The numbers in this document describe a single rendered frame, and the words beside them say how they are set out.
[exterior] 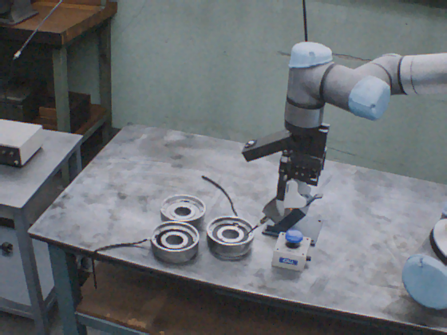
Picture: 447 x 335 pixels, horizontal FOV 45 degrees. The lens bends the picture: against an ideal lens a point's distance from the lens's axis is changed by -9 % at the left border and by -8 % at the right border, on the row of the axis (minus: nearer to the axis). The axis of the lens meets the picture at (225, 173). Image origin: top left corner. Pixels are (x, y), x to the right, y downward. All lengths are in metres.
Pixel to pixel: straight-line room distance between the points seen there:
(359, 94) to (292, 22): 1.77
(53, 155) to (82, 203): 0.49
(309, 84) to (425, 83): 0.22
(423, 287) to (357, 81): 0.38
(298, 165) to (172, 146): 0.63
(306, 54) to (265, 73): 1.83
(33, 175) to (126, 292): 0.50
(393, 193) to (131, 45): 1.84
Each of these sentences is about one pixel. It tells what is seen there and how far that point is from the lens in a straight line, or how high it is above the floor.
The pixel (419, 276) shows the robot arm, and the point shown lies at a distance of 1.03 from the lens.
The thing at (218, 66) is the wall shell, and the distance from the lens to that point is 2.88.
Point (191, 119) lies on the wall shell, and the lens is 3.05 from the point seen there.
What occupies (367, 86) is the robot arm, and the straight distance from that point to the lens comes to 0.98.
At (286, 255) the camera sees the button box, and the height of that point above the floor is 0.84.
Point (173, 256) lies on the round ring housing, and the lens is 1.22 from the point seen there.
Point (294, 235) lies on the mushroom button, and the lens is 1.22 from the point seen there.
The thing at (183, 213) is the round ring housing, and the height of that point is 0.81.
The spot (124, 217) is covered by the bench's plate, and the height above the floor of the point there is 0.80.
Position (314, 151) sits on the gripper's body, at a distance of 1.11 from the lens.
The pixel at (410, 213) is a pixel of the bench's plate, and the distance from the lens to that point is 1.51.
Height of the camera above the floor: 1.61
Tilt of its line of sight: 32 degrees down
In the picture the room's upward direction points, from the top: 4 degrees clockwise
